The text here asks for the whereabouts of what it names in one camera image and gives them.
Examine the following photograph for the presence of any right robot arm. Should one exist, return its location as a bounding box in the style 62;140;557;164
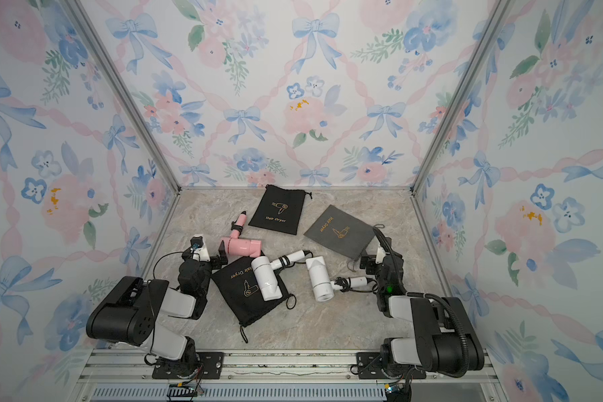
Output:
358;249;485;379

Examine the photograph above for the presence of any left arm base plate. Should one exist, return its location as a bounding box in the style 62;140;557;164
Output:
152;352;225;380

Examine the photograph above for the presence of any black corrugated cable conduit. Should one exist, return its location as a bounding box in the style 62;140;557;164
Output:
371;227;471;379

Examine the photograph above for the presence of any black pouch in front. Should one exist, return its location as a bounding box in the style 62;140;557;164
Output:
212;256;296;343

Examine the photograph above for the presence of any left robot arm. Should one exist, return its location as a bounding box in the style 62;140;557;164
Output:
85;251;228;380

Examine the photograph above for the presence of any black pouch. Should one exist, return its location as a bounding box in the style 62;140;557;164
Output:
249;184;313;236
212;256;296;343

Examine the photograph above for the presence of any white hair dryer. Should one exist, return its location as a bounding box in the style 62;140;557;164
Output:
251;250;313;302
305;256;377;303

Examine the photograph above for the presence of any grey drawstring pouch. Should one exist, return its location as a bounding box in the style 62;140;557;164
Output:
304;205;375;260

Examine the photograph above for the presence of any black pouch at back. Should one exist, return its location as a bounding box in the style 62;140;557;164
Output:
249;184;313;236

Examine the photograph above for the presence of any pink hair dryer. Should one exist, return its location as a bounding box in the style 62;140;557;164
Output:
219;210;261;258

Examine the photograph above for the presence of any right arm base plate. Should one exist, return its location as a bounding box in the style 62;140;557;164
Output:
349;352;427;381

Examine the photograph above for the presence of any aluminium front rail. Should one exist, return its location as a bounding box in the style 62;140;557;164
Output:
70;348;507;401

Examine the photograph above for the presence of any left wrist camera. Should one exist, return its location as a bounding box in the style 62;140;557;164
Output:
189;236;210;261

